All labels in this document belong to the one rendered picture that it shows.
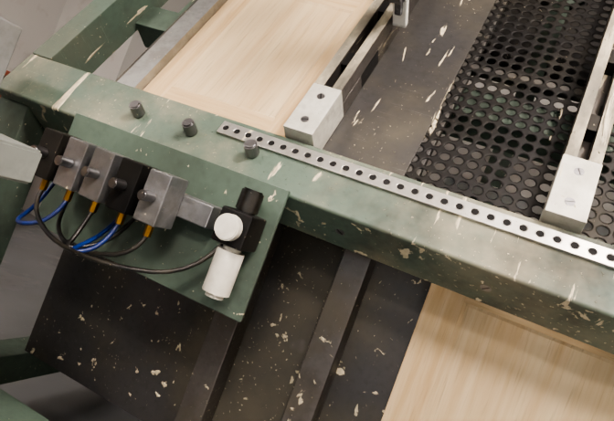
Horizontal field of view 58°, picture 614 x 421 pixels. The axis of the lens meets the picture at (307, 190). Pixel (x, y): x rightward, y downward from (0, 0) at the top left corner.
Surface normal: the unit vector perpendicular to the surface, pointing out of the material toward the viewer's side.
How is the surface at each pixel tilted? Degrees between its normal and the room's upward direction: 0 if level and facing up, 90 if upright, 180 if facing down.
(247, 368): 90
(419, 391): 90
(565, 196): 60
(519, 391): 90
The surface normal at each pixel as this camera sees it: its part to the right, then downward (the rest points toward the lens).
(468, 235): -0.11, -0.60
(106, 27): 0.88, 0.32
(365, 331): -0.32, -0.14
